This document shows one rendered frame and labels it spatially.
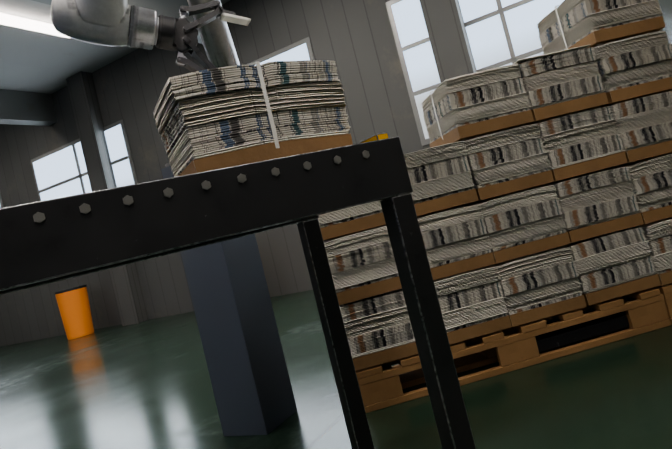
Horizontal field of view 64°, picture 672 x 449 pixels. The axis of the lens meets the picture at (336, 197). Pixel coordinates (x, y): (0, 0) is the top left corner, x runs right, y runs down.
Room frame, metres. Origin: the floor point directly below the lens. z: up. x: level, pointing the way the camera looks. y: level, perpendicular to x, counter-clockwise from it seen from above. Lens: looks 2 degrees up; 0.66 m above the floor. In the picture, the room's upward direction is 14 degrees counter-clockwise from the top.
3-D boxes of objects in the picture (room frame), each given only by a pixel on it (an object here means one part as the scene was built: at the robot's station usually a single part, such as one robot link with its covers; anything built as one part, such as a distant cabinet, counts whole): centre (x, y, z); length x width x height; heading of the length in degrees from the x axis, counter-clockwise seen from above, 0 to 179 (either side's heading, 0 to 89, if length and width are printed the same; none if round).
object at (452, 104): (2.13, -0.60, 0.95); 0.38 x 0.29 x 0.23; 6
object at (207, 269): (2.03, 0.47, 0.50); 0.20 x 0.20 x 1.00; 62
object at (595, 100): (2.16, -0.90, 0.86); 0.38 x 0.29 x 0.04; 5
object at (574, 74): (2.16, -0.90, 0.95); 0.38 x 0.29 x 0.23; 5
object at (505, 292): (2.12, -0.47, 0.42); 1.17 x 0.39 x 0.83; 96
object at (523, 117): (2.13, -0.60, 0.86); 0.38 x 0.29 x 0.04; 6
